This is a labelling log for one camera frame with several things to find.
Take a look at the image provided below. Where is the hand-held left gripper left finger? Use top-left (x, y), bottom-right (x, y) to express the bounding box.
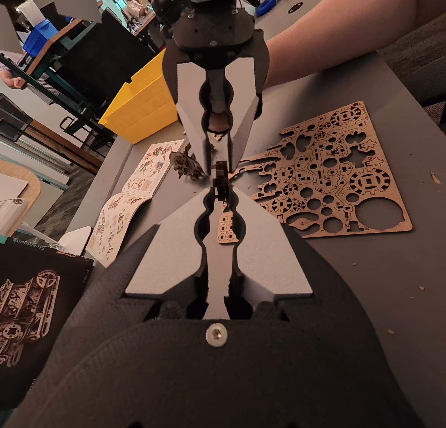
top-left (124, 188), bottom-right (214, 320)

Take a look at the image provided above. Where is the laser-cut plywood parts sheet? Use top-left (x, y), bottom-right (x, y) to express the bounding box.
top-left (217, 101), bottom-right (413, 245)

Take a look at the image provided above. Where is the black drawer box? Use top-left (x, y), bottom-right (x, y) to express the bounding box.
top-left (0, 94), bottom-right (34, 143)

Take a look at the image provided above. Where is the white paper roll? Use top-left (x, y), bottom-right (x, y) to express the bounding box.
top-left (17, 0), bottom-right (48, 27)

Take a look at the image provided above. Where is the person's right hand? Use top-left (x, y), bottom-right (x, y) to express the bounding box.
top-left (208, 110), bottom-right (232, 133)

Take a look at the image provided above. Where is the dark wooden gear mechanism model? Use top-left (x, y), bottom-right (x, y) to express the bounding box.
top-left (170, 143), bottom-right (207, 182)

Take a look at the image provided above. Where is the blue plastic bin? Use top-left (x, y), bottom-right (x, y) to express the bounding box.
top-left (23, 20), bottom-right (59, 58)

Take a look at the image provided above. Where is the black model kit box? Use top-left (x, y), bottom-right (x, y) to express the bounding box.
top-left (0, 233), bottom-right (95, 412)

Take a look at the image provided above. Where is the yellow plastic bin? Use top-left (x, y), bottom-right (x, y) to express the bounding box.
top-left (98, 48), bottom-right (180, 145)

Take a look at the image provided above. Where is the white plastic packaging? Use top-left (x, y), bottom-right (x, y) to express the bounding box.
top-left (57, 226), bottom-right (93, 257)

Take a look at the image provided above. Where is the illustrated instruction booklet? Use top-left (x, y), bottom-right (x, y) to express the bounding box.
top-left (85, 139), bottom-right (186, 268)

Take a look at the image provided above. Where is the dark office chair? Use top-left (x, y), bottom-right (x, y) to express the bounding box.
top-left (404, 53), bottom-right (446, 125)

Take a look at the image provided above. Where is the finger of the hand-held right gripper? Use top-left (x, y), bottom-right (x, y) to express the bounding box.
top-left (225, 56), bottom-right (259, 172)
top-left (175, 62), bottom-right (214, 176)

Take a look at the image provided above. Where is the instruction poster board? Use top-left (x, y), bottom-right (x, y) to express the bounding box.
top-left (0, 159), bottom-right (42, 239)

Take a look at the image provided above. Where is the person's right forearm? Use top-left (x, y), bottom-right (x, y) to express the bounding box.
top-left (263, 0), bottom-right (446, 89)

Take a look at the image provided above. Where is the small dark wooden gear part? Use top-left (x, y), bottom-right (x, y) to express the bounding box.
top-left (213, 161), bottom-right (230, 201)

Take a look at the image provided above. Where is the wood-edged background desk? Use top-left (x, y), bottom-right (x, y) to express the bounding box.
top-left (16, 19), bottom-right (97, 91)

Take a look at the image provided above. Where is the black metal frame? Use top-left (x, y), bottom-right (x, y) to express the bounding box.
top-left (0, 53), bottom-right (117, 150)

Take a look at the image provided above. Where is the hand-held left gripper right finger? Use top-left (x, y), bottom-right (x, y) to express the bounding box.
top-left (226, 187), bottom-right (313, 320)

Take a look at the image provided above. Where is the black fabric panel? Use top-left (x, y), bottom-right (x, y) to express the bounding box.
top-left (52, 10), bottom-right (167, 103)

